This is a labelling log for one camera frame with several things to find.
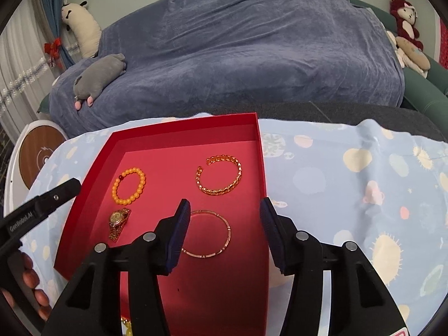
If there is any grey plush animal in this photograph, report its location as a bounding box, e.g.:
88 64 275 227
73 53 127 110

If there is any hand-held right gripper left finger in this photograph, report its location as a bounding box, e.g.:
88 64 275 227
40 198 192 336

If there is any person's left hand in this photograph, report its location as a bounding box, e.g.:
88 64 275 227
19 251 51 322

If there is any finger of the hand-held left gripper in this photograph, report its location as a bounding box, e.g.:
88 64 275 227
33 178 82 219

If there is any gold wrist watch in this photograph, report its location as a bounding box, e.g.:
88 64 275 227
108 207 132 242

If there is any red hanging decoration strip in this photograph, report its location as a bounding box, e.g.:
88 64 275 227
434 17 448 71

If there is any blue curtain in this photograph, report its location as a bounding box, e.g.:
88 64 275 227
37 0 76 71

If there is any round white wooden stool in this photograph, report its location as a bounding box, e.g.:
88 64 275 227
3 119 69 218

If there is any red cardboard box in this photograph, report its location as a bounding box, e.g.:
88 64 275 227
53 112 274 336

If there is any blue grey sofa blanket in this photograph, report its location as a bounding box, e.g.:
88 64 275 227
49 0 407 139

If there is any white plush alpaca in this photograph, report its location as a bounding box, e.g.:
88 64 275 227
61 0 103 59

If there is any orange bead bracelet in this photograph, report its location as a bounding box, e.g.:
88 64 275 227
111 168 147 206

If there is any red ribbon bow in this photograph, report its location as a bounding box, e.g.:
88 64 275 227
44 38 63 68

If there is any planet print light blue cloth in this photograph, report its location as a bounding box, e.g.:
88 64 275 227
3 112 448 336

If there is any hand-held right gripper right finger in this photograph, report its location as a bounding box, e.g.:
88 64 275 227
259 197 410 336

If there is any white sheer curtain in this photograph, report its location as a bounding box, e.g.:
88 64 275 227
0 0 60 141

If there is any silver bead curtain garland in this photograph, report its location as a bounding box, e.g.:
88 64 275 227
0 42 79 104

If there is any gold chain cuff bracelet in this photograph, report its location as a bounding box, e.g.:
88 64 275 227
195 154 243 197

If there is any thin gold bangle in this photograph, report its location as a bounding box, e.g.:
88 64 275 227
180 209 232 258

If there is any green sofa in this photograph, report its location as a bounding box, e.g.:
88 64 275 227
346 0 448 116

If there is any round cookie plush cushion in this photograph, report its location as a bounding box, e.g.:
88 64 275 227
395 36 432 74

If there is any red plush monkey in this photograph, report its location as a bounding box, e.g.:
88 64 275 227
389 0 424 51

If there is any white plush toy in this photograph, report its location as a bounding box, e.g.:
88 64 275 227
385 30 429 78

